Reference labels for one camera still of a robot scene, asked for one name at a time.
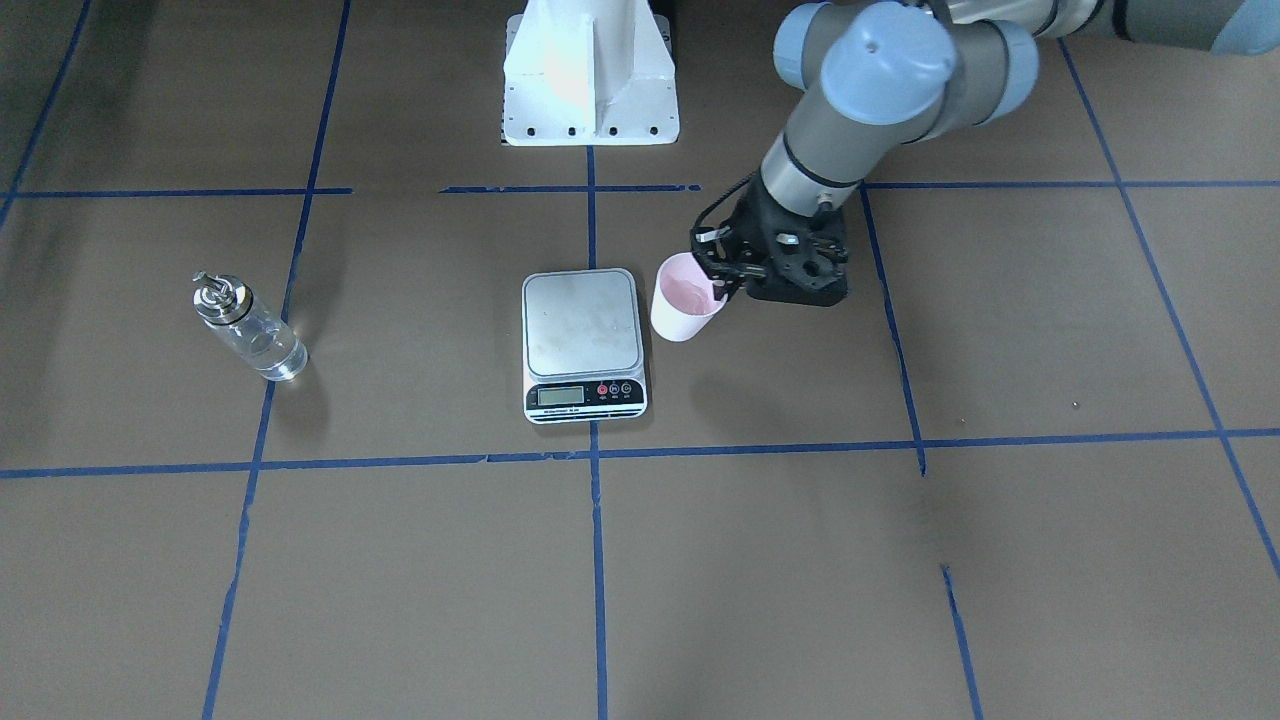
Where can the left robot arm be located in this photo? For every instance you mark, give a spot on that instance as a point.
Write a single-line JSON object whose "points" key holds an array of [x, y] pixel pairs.
{"points": [[876, 75]]}

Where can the blue tape grid lines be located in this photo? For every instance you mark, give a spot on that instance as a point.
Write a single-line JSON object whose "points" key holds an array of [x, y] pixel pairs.
{"points": [[1028, 470]]}

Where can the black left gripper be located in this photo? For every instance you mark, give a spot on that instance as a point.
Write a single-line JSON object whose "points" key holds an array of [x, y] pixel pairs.
{"points": [[752, 227]]}

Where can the digital kitchen scale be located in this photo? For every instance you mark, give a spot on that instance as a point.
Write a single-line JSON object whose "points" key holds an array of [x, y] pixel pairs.
{"points": [[582, 347]]}

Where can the glass sauce dispenser bottle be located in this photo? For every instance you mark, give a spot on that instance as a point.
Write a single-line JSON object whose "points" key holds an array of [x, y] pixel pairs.
{"points": [[239, 318]]}

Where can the pink cup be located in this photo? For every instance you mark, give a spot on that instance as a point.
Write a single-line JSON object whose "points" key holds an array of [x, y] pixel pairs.
{"points": [[684, 299]]}

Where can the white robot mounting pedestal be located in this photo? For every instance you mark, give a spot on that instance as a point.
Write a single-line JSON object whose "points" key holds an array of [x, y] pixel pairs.
{"points": [[589, 73]]}

